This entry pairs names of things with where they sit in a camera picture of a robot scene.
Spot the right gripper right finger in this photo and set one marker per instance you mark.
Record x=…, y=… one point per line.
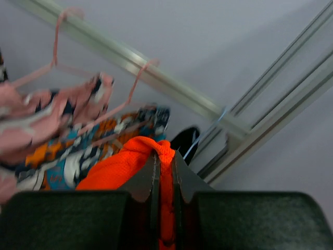
x=186, y=187

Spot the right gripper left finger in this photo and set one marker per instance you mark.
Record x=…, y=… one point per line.
x=141, y=228

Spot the black shorts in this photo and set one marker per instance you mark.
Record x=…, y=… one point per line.
x=183, y=142

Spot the blue orange patterned shorts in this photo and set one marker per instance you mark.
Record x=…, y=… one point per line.
x=61, y=164

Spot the pink hanger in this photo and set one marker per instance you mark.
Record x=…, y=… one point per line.
x=54, y=61
x=155, y=63

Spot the pink shark print shorts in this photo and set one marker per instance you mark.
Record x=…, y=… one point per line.
x=32, y=119

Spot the aluminium hanging rail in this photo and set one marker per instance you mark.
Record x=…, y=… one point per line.
x=125, y=58

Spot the right aluminium frame post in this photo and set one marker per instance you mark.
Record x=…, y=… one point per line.
x=266, y=58

